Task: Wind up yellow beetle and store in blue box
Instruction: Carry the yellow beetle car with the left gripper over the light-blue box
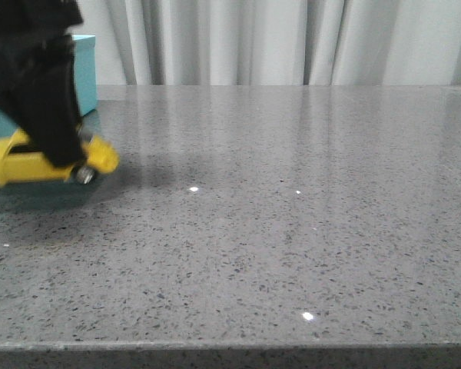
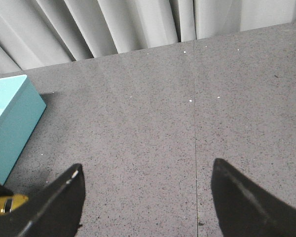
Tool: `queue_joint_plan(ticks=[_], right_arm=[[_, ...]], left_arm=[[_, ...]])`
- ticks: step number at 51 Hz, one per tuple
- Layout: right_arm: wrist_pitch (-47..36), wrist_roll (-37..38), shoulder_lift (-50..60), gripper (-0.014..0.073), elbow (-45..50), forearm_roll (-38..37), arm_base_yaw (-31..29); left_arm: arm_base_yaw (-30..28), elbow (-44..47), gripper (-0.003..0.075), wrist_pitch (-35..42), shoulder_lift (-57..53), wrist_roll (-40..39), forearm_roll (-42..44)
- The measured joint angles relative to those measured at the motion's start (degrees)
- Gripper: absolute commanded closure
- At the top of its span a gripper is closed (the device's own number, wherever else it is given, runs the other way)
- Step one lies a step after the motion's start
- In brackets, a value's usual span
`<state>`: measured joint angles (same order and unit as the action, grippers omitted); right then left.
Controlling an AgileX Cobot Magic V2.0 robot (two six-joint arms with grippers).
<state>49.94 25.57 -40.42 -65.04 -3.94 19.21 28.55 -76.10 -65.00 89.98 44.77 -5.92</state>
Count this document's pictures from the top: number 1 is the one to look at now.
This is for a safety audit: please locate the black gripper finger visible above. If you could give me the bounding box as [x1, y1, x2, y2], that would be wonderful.
[26, 35, 85, 168]

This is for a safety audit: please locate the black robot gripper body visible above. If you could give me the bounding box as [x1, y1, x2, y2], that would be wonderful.
[0, 1, 83, 127]

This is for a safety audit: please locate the yellow toy beetle car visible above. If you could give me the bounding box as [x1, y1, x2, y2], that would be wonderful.
[0, 128, 120, 188]

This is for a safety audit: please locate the light blue storage box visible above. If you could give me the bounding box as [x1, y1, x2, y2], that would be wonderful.
[0, 35, 98, 138]

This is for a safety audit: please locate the grey pleated curtain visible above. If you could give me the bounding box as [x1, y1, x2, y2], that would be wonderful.
[73, 1, 461, 85]

